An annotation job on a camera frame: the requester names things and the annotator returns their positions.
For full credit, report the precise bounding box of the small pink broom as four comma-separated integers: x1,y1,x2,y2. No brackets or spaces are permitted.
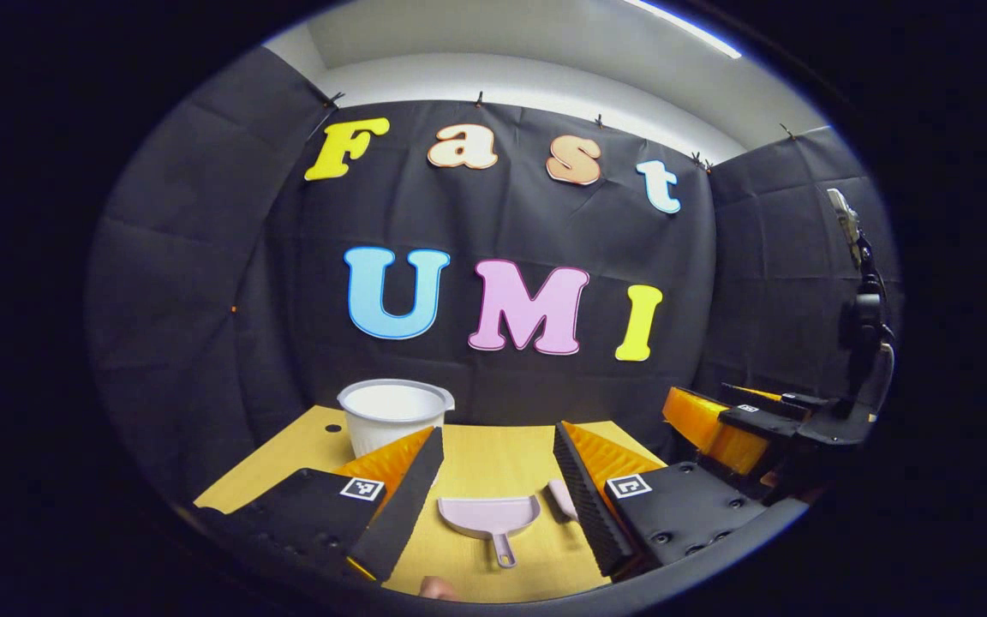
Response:
547,478,580,524

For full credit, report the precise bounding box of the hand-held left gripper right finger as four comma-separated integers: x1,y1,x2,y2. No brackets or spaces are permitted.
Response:
552,420,770,579

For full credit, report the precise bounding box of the small pink dustpan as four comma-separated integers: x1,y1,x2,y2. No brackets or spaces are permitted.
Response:
437,494,541,570

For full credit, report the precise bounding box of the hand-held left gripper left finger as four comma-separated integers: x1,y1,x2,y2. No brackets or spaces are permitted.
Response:
194,426,446,585

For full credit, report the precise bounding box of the white garbage bin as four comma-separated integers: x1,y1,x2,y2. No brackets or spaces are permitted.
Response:
337,379,456,459

